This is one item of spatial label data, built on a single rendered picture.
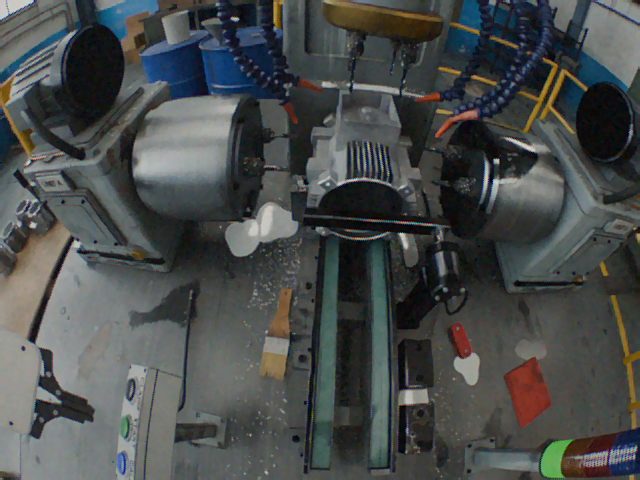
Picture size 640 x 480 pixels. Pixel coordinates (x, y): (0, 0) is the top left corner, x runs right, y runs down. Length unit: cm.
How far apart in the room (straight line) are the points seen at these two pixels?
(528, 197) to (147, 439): 66
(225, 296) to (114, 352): 32
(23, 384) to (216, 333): 44
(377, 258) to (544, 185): 36
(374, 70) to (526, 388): 82
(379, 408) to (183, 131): 54
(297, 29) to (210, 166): 36
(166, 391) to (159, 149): 36
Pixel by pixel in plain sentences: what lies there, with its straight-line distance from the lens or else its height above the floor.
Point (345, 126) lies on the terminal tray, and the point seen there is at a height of 113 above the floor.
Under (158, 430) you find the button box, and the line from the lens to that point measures 36.
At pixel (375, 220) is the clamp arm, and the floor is 103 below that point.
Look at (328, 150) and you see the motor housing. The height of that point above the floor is 106.
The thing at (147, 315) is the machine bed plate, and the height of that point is 80.
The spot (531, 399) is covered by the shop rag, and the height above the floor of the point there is 81.
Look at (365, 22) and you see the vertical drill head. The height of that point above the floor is 131.
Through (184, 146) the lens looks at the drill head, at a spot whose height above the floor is 113.
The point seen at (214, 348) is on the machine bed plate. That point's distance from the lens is 63.
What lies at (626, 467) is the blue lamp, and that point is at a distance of 41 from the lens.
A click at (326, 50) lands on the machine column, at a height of 118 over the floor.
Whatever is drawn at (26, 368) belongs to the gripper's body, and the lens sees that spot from 34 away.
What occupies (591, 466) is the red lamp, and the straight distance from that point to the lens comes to 44.
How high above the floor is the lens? 139
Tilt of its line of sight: 55 degrees down
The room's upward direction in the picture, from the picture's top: 4 degrees clockwise
